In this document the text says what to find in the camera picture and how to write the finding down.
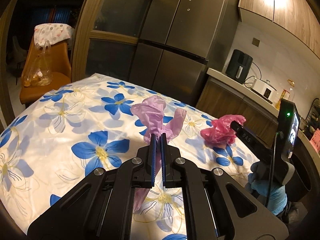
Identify pink plastic bag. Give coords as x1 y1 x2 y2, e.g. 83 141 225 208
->
200 114 246 146

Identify purple rubber glove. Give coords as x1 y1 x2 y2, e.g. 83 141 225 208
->
130 95 188 213

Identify black trash bin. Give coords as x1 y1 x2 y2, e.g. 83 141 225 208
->
285 154 311 202

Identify pink utensil holder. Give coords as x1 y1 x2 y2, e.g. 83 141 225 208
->
310 129 320 153

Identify black dish rack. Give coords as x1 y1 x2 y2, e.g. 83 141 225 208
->
302 98 320 139

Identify cooking oil bottle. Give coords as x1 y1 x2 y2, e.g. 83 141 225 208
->
275 79 295 110

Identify white rice cooker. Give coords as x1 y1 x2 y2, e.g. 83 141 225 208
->
251 79 277 104

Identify wooden lower cabinets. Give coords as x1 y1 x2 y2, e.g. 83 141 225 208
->
196 77 320 160

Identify wooden cabinets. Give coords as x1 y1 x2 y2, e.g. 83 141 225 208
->
239 0 319 56
196 77 320 160

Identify black air fryer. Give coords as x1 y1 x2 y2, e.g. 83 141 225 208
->
225 49 253 84

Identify wooden upper cabinets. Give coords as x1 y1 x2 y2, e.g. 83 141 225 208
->
239 0 319 56

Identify dark steel refrigerator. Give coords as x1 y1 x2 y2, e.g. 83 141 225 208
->
129 0 239 106

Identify clear plastic bag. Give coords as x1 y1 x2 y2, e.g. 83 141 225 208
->
22 41 53 87

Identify orange chair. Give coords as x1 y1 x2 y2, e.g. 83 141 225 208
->
20 40 72 105

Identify polka dot cloth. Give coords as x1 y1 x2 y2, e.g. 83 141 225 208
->
33 23 74 47

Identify wooden glass door cabinet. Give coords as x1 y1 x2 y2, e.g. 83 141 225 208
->
71 0 152 81

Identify wall power socket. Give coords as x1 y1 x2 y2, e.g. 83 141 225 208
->
252 37 260 47

